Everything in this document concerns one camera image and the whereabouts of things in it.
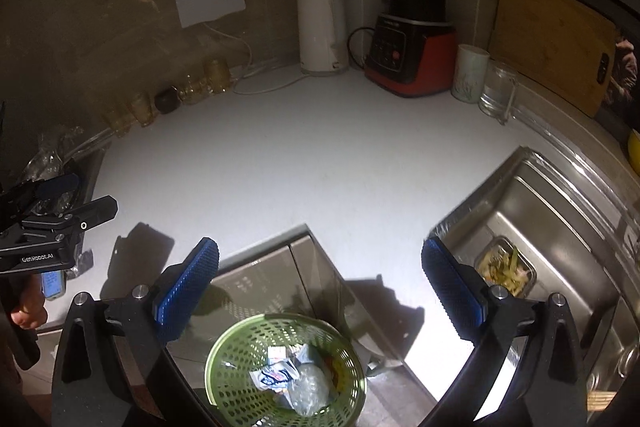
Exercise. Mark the sink strainer with scraps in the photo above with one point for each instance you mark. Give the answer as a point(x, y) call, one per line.
point(502, 263)

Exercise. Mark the wooden cutting board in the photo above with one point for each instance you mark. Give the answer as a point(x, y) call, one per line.
point(562, 44)

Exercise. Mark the clear glass mug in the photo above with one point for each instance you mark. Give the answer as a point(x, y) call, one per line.
point(497, 98)

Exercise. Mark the smartphone on gripper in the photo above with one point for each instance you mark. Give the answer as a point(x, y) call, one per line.
point(53, 284)

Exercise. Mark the red snack wrapper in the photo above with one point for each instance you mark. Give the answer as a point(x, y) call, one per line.
point(339, 375)

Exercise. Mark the white electric kettle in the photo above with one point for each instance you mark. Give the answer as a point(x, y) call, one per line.
point(322, 37)

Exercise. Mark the person's left hand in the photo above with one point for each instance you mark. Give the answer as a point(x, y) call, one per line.
point(30, 313)

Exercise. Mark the yellow fruit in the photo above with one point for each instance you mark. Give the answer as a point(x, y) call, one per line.
point(633, 150)

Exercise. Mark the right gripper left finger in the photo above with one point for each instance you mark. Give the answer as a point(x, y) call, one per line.
point(180, 289)

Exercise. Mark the white wall socket cover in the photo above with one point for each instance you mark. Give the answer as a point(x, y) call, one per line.
point(193, 12)

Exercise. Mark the red black blender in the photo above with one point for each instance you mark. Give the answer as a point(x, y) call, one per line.
point(414, 48)

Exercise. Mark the clear crumpled plastic bag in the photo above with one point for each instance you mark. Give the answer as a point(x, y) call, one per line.
point(312, 390)

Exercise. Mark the stainless steel sink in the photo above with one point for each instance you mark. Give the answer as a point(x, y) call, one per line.
point(570, 246)

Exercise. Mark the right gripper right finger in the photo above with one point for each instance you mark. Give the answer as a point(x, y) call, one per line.
point(458, 287)

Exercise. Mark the dark round jar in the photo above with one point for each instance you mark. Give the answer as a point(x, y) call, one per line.
point(167, 100)

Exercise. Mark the green perforated trash basket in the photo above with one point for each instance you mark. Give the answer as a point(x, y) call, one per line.
point(243, 347)

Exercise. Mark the clear plastic packaging pile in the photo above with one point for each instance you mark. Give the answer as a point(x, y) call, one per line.
point(49, 162)

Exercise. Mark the white printed ceramic mug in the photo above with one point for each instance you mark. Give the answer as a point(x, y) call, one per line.
point(469, 74)

